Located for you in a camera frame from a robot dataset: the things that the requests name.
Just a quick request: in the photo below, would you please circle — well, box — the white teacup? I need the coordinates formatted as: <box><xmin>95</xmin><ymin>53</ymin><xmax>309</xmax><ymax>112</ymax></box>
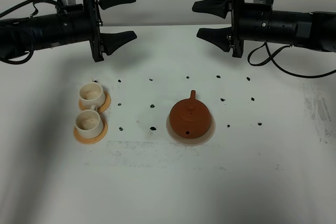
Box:
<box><xmin>79</xmin><ymin>82</ymin><xmax>106</xmax><ymax>108</ymax></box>
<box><xmin>75</xmin><ymin>105</ymin><xmax>103</xmax><ymax>139</ymax></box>

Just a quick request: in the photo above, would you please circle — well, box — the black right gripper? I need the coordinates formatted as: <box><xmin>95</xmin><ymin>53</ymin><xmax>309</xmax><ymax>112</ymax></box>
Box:
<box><xmin>192</xmin><ymin>0</ymin><xmax>272</xmax><ymax>58</ymax></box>

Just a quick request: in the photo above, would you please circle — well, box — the far white teacup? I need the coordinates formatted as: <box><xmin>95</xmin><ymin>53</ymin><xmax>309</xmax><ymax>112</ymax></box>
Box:
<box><xmin>79</xmin><ymin>82</ymin><xmax>106</xmax><ymax>108</ymax></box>

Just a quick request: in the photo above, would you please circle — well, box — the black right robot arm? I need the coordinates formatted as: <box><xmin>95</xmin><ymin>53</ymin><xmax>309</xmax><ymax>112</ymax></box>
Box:
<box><xmin>192</xmin><ymin>0</ymin><xmax>335</xmax><ymax>58</ymax></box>

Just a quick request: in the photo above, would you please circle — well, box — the near white teacup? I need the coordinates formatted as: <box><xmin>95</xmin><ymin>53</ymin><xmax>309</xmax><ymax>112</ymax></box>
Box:
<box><xmin>75</xmin><ymin>105</ymin><xmax>103</xmax><ymax>139</ymax></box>

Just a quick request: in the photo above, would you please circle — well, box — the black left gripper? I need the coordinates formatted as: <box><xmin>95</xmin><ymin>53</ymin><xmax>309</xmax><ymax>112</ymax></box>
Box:
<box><xmin>58</xmin><ymin>0</ymin><xmax>137</xmax><ymax>62</ymax></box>

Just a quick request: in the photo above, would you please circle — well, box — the brown clay teapot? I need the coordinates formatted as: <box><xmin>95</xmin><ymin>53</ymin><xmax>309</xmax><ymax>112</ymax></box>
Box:
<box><xmin>169</xmin><ymin>90</ymin><xmax>212</xmax><ymax>139</ymax></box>

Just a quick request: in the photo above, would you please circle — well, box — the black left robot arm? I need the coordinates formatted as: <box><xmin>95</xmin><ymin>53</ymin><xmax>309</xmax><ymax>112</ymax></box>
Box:
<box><xmin>1</xmin><ymin>0</ymin><xmax>137</xmax><ymax>65</ymax></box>

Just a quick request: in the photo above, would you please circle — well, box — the beige round teapot saucer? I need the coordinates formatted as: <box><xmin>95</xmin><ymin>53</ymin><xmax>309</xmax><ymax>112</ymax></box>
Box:
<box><xmin>166</xmin><ymin>116</ymin><xmax>216</xmax><ymax>146</ymax></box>

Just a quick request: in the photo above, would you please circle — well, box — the orange coaster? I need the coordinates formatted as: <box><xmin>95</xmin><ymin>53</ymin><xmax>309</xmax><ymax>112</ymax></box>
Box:
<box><xmin>78</xmin><ymin>91</ymin><xmax>111</xmax><ymax>114</ymax></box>
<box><xmin>73</xmin><ymin>119</ymin><xmax>108</xmax><ymax>144</ymax></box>

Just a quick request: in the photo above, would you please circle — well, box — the near orange coaster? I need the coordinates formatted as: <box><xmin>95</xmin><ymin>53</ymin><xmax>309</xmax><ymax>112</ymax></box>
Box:
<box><xmin>73</xmin><ymin>119</ymin><xmax>108</xmax><ymax>144</ymax></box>

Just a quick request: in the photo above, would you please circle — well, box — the far orange coaster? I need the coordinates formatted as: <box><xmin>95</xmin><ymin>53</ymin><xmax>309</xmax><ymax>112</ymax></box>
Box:
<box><xmin>78</xmin><ymin>91</ymin><xmax>111</xmax><ymax>114</ymax></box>

